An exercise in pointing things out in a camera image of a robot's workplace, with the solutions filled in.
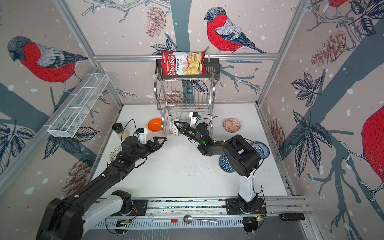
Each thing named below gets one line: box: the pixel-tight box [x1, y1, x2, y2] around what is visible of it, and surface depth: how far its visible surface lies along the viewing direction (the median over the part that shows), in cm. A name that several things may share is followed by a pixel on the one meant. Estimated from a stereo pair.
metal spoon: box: [183, 214, 218, 224], surface depth 71 cm
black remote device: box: [279, 212, 306, 221], surface depth 70 cm
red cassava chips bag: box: [161, 50, 207, 75], surface depth 90 cm
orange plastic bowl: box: [147, 118, 163, 133], surface depth 106 cm
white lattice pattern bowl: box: [109, 146, 123, 162], surface depth 91 cm
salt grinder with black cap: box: [112, 122, 129, 142], surface depth 95 cm
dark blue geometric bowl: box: [218, 154, 235, 173], surface depth 88 cm
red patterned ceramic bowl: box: [223, 118, 241, 133], surface depth 106 cm
